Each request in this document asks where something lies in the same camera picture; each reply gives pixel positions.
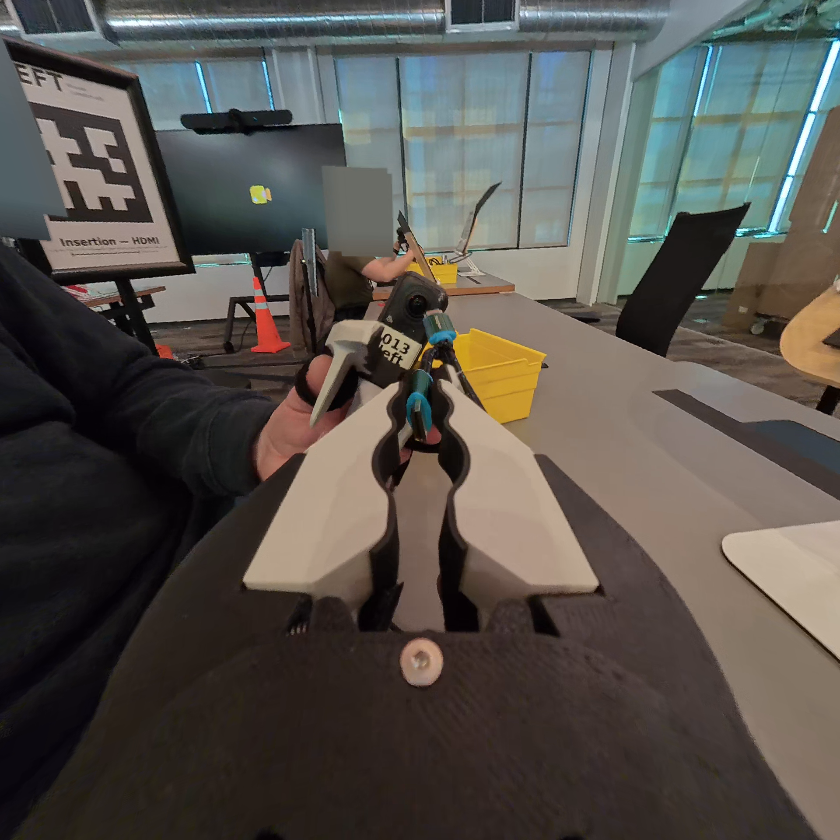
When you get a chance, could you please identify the cardboard boxes on cart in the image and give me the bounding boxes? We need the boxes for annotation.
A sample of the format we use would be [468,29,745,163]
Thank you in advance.
[722,112,840,336]

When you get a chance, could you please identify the black video bar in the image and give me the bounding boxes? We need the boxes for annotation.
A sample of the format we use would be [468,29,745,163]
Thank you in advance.
[180,108,294,135]

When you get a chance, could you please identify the grey-brown hanging coat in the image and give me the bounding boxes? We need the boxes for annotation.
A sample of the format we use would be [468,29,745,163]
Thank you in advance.
[289,239,337,355]

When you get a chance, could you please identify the yellow plastic bin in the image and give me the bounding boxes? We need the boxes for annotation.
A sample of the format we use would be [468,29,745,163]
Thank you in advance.
[433,328,547,424]

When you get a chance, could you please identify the black sign easel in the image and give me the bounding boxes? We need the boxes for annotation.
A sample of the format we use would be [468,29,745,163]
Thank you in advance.
[20,276,161,358]

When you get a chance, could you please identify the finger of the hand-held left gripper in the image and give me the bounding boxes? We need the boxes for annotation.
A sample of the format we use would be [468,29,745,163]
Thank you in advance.
[348,381,395,421]

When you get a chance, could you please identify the large black wall display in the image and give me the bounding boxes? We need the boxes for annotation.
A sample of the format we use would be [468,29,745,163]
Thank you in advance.
[156,123,347,257]

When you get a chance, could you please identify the framed marker sign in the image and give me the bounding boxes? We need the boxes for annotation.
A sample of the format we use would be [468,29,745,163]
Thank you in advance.
[0,36,196,277]

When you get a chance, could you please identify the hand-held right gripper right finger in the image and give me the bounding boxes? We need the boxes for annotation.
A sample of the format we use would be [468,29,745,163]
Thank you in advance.
[436,381,600,624]

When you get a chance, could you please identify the wooden office desk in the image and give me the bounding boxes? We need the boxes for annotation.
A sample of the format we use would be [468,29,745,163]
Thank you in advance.
[66,283,166,309]
[371,269,516,303]

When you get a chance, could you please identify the silver ventilation duct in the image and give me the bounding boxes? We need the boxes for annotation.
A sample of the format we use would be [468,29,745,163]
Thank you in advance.
[98,0,670,43]

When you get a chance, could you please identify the person's dark sweater torso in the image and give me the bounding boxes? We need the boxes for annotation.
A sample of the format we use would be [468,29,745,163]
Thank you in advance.
[0,243,263,821]

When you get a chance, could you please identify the white monitor stand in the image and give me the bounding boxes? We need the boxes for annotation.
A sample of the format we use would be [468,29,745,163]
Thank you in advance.
[722,520,840,660]

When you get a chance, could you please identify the person's left hand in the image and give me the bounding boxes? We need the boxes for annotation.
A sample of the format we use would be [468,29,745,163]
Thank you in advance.
[255,357,358,480]

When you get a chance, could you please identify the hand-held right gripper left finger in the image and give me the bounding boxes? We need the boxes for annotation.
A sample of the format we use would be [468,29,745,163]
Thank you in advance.
[243,384,403,624]

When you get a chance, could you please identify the another person's forearm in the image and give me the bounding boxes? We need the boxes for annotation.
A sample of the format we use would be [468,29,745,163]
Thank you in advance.
[367,249,421,283]

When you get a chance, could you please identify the orange traffic cone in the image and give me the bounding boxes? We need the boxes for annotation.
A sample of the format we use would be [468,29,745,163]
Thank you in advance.
[251,276,291,354]

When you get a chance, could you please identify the black standing panel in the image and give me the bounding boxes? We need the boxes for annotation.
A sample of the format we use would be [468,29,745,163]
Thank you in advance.
[616,202,752,358]

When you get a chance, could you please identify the thin braided HDMI cable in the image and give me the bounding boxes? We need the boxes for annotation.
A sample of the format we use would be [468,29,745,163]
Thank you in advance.
[402,311,487,442]

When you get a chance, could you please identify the ceiling vent grille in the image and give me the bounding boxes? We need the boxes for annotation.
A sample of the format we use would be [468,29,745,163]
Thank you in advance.
[445,0,519,32]

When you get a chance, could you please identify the thin monitor on stand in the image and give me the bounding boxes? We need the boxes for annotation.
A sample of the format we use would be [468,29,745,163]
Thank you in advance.
[453,182,503,277]

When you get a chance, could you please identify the tan-backed monitor on stand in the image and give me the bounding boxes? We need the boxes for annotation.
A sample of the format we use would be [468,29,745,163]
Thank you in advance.
[397,210,441,283]

